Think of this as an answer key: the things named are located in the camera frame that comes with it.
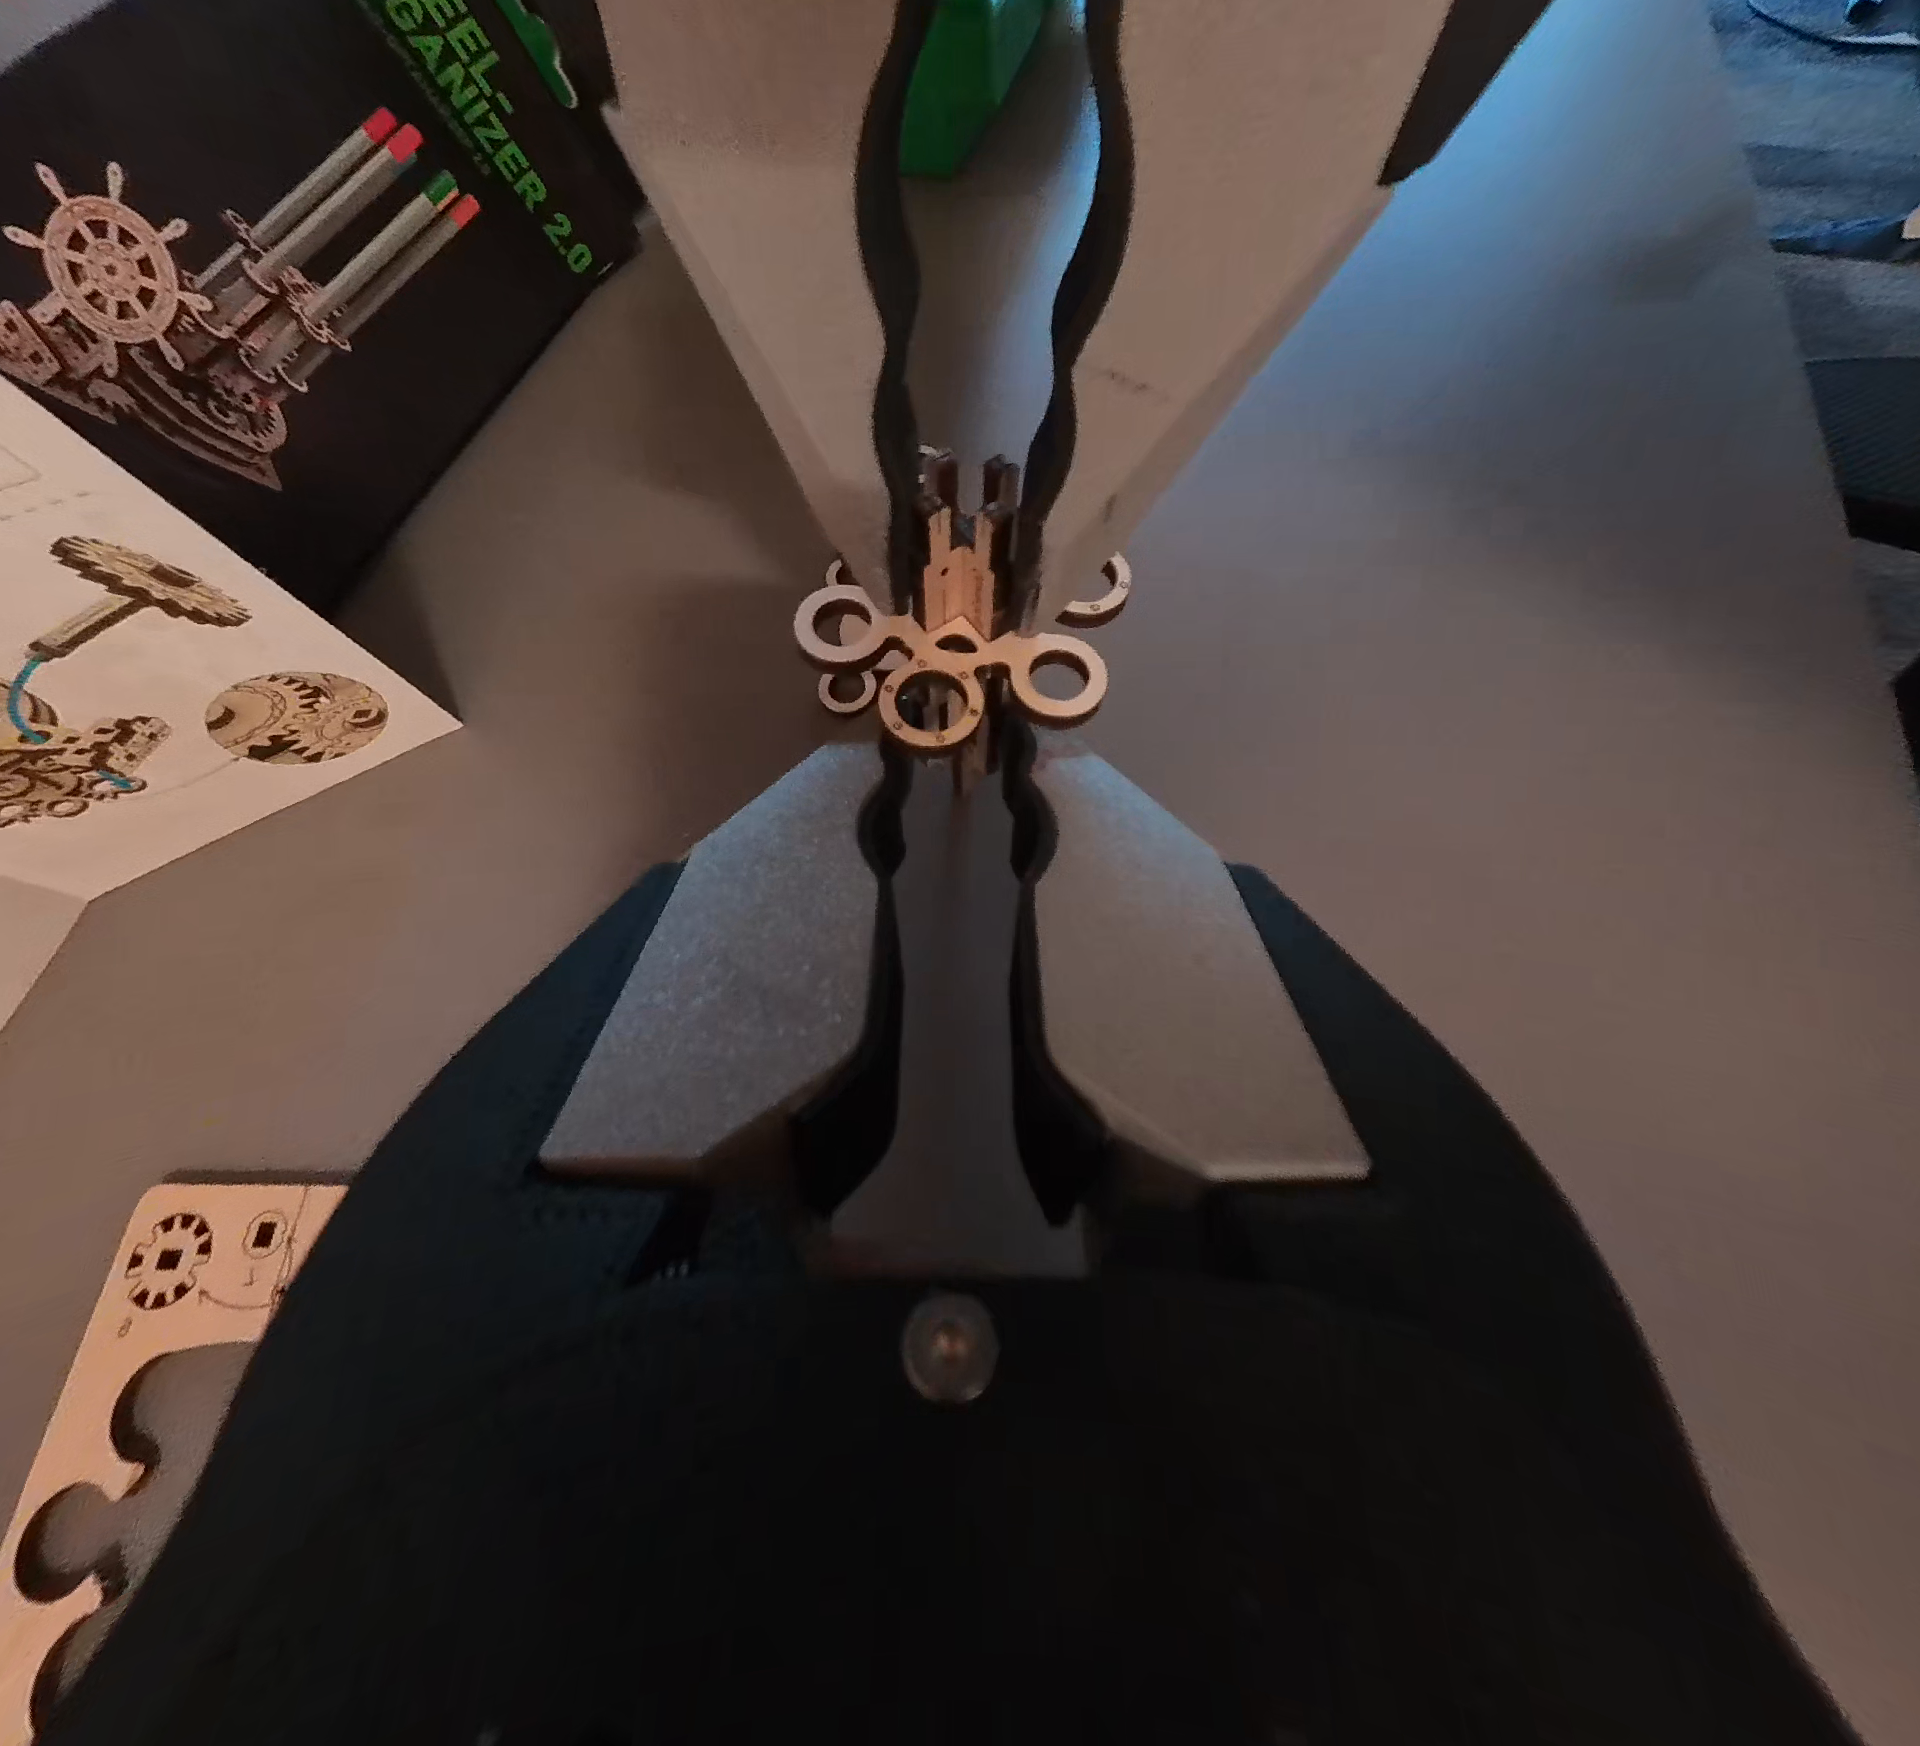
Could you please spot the plywood parts sheet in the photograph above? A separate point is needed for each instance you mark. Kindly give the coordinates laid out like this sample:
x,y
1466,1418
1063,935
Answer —
x,y
309,1251

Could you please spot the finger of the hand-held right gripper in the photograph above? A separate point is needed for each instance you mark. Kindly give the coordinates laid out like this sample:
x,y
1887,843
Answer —
x,y
1275,125
734,125

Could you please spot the wooden model assembly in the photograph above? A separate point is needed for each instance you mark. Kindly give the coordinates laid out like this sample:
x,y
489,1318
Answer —
x,y
960,576

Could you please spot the black model kit box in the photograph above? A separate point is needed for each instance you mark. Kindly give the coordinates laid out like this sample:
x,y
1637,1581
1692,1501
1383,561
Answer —
x,y
225,97

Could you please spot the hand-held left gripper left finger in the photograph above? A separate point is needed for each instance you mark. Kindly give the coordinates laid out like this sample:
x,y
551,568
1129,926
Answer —
x,y
721,1026

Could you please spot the folded instruction booklet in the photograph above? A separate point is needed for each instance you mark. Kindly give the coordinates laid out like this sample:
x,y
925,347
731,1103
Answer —
x,y
300,757

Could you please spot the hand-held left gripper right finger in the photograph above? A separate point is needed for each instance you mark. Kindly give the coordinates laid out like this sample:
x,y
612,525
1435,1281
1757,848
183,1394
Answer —
x,y
1185,1026

